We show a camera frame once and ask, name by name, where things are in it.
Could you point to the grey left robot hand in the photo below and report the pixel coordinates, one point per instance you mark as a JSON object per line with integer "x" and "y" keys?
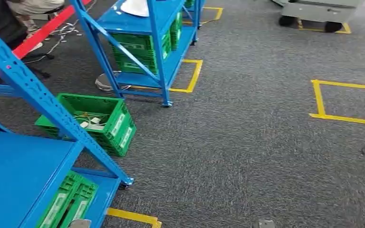
{"x": 80, "y": 224}

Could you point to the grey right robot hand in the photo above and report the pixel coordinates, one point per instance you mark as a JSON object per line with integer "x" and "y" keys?
{"x": 264, "y": 224}

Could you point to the green plastic crate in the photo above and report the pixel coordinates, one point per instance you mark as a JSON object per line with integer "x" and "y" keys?
{"x": 119, "y": 126}
{"x": 72, "y": 195}
{"x": 176, "y": 30}
{"x": 135, "y": 50}

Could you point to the yellow floor tape outline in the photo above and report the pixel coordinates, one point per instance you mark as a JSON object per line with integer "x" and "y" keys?
{"x": 319, "y": 100}
{"x": 195, "y": 75}
{"x": 346, "y": 30}
{"x": 218, "y": 12}
{"x": 132, "y": 216}

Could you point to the blue metal shelf rack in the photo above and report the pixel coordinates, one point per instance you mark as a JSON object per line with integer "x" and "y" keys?
{"x": 166, "y": 15}
{"x": 199, "y": 9}
{"x": 12, "y": 173}

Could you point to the chrome round stanchion base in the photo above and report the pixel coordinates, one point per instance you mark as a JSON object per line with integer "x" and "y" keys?
{"x": 102, "y": 82}

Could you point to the red barrier belt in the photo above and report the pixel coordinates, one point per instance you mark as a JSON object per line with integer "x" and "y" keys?
{"x": 34, "y": 39}

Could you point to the grey wheeled cart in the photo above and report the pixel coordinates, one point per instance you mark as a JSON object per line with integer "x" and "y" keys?
{"x": 318, "y": 11}

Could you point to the person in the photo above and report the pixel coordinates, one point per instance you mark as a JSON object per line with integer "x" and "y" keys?
{"x": 34, "y": 6}

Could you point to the white curved plastic part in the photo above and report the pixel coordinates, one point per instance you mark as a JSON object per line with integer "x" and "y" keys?
{"x": 135, "y": 8}

